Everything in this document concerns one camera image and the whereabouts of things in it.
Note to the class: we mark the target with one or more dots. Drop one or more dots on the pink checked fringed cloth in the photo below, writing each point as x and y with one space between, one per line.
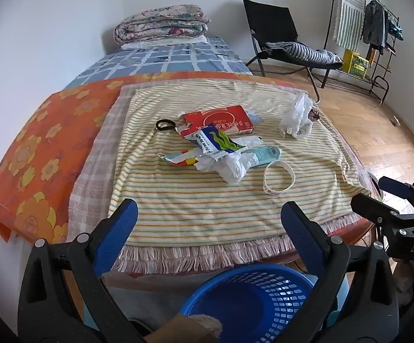
96 157

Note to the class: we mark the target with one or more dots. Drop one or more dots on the knotted white plastic bag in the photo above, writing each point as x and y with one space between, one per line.
298 114

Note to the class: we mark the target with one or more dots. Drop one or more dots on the dark hanging jacket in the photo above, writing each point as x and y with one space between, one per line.
374 25

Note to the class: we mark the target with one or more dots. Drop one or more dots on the striped dark cloth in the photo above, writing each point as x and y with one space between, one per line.
299 51

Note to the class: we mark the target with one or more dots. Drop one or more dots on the white wristband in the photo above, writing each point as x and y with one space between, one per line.
265 182

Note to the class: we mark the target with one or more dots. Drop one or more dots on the yellow striped blanket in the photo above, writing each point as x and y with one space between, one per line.
199 214

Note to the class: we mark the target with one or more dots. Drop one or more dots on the small grey floor object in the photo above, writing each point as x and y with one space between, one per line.
395 122

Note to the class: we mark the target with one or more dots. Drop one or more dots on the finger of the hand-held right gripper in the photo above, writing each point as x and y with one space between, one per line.
378 212
396 185

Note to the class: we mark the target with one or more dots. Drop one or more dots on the small brown wrapper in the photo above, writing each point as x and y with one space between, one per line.
314 115

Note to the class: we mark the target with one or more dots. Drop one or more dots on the yellow cardboard box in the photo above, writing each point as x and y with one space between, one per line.
361 68
349 59

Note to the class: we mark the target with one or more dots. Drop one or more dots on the colourful candy wrapper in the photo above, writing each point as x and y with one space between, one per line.
176 159

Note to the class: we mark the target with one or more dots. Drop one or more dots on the teal hanging garment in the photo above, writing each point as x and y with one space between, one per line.
395 30

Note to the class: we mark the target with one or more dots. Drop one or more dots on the pale blue plastic bag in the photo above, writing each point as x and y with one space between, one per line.
340 291

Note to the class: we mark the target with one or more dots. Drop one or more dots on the folded floral quilt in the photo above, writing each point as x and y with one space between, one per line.
160 21

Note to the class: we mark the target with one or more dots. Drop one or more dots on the person's right hand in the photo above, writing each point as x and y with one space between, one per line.
403 275

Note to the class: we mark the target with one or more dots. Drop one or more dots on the blue plastic basket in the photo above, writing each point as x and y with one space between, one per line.
239 303

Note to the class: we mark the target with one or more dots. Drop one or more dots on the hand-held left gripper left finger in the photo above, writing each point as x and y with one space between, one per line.
121 228

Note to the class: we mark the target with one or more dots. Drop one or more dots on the teal tube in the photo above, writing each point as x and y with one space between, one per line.
267 153

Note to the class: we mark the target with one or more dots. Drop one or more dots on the blue checked bedsheet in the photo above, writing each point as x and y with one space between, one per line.
164 60

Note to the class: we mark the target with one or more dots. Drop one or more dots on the green striped hanging towel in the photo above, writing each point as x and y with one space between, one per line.
349 14

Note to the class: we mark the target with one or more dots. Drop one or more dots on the black folding chair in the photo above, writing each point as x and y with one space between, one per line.
271 21

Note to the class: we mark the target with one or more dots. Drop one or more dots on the black clothes rack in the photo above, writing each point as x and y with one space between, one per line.
378 78

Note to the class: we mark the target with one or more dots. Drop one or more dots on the blue green snack wrapper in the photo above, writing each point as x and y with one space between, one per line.
214 143

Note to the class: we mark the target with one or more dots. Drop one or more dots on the clear plastic packet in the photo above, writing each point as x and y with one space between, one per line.
254 117

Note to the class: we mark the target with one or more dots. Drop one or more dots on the red cardboard box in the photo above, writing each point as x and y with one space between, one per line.
224 118

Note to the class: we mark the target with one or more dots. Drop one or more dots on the orange floral blanket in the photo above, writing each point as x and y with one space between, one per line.
32 150

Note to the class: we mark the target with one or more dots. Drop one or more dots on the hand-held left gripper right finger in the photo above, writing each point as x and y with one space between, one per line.
299 235

